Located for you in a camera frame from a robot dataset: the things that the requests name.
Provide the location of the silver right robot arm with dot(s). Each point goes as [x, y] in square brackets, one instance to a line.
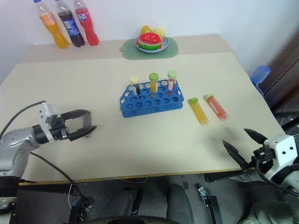
[290, 179]

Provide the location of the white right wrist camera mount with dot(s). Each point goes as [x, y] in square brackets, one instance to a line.
[281, 145]

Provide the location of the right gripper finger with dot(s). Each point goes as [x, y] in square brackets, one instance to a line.
[257, 136]
[236, 152]

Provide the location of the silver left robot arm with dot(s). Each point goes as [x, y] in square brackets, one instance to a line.
[14, 140]

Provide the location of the green placemat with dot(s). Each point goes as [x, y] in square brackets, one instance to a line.
[172, 51]

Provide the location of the toy watermelon slice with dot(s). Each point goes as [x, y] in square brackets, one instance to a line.
[149, 40]

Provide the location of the smooth yellow toy fruit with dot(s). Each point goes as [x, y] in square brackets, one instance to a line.
[146, 30]

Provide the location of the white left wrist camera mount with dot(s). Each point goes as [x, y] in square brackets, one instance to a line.
[47, 112]

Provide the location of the blue test tube rack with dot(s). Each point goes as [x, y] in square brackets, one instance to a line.
[149, 110]

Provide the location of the bumpy pale yellow toy fruit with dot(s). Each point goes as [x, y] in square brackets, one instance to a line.
[160, 32]

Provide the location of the tube with dark liquid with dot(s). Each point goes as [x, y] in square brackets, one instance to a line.
[134, 79]

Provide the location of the red soda bottle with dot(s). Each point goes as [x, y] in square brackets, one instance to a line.
[88, 30]

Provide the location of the black metal stand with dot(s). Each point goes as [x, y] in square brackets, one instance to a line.
[289, 114]

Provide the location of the orange soda bottle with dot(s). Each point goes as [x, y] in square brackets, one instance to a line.
[54, 32]

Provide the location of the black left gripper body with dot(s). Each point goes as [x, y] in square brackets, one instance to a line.
[58, 130]

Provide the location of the dark rounded shape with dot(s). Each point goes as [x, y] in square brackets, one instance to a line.
[123, 203]
[180, 203]

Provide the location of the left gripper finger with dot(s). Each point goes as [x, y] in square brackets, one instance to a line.
[77, 113]
[80, 133]

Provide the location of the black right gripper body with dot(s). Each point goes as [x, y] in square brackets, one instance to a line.
[264, 155]

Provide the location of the dark brown cabinet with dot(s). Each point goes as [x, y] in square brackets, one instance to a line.
[287, 77]

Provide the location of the cola bottle blue label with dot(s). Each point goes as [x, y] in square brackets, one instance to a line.
[72, 30]

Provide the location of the blue water bottle cap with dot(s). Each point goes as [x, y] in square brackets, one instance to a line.
[260, 74]

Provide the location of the grey ribbed fabric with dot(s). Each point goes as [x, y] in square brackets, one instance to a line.
[268, 211]

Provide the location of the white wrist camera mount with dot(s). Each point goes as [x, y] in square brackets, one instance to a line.
[47, 112]
[281, 145]

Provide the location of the black table leg with caster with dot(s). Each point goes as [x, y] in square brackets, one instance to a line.
[212, 207]

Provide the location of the light blue plate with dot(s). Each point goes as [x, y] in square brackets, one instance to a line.
[151, 51]

